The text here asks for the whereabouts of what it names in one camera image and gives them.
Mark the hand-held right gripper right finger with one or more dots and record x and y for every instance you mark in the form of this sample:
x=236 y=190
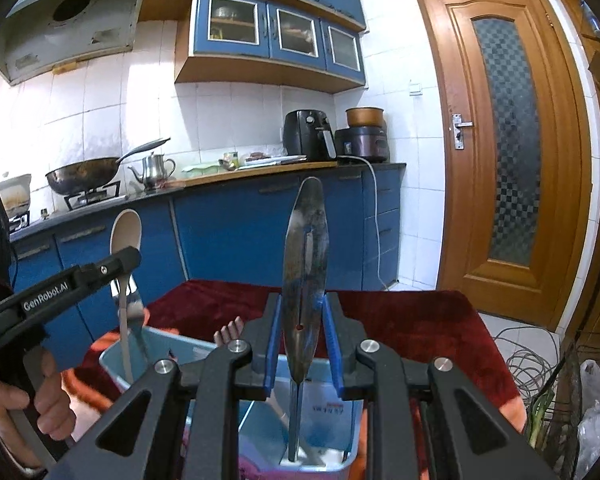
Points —
x=332 y=347

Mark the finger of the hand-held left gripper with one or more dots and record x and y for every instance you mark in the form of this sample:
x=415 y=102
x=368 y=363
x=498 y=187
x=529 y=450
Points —
x=112 y=262

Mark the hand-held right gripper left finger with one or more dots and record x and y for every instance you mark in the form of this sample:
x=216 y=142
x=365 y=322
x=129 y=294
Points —
x=272 y=345

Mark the pale wooden spoon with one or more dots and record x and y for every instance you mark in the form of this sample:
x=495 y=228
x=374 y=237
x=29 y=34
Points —
x=125 y=230

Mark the light blue utensil box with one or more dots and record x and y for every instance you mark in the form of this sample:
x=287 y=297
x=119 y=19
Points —
x=260 y=420

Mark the metal spatula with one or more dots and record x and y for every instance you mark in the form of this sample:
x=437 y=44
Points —
x=305 y=260

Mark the person's left hand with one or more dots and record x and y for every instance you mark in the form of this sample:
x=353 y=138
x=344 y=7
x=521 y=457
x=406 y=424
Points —
x=50 y=400

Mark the gas stove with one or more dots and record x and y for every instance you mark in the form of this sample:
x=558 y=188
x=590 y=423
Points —
x=97 y=195

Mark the dark wok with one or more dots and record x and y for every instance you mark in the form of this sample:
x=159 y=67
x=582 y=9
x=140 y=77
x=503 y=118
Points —
x=80 y=172

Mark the metal kettle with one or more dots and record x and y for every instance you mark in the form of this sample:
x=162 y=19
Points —
x=152 y=170

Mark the printed red blanket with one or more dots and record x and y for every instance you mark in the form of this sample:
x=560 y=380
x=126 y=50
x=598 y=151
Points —
x=430 y=320

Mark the blue lower cabinets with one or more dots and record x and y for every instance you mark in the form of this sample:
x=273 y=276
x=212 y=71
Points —
x=230 y=235

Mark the white cooking pot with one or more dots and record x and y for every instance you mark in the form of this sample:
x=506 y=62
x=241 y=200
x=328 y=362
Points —
x=15 y=195

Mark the green tray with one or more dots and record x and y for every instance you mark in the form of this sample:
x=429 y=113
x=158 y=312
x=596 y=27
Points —
x=202 y=170

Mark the small jar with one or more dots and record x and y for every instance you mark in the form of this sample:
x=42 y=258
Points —
x=231 y=160

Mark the plate of food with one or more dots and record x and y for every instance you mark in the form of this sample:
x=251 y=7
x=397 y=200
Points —
x=275 y=159

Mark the wooden door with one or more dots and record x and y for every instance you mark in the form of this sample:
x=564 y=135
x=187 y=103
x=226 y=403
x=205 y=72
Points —
x=460 y=210

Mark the dark rice cooker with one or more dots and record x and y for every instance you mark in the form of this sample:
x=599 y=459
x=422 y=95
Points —
x=365 y=142

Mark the black air fryer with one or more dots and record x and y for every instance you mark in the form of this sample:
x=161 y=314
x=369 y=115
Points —
x=305 y=135

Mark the green onions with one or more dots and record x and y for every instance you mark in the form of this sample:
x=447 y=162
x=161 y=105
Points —
x=540 y=420

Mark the grey range hood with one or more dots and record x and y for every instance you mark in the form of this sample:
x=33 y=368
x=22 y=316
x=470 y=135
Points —
x=70 y=40

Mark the brown inner pot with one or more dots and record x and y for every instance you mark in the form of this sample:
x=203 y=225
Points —
x=365 y=117

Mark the black metal rack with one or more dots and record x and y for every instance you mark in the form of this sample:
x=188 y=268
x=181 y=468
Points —
x=572 y=385

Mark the blue glass-door cabinet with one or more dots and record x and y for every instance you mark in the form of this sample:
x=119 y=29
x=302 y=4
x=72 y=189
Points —
x=295 y=35

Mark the white wall socket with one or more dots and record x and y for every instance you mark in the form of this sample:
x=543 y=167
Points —
x=416 y=89

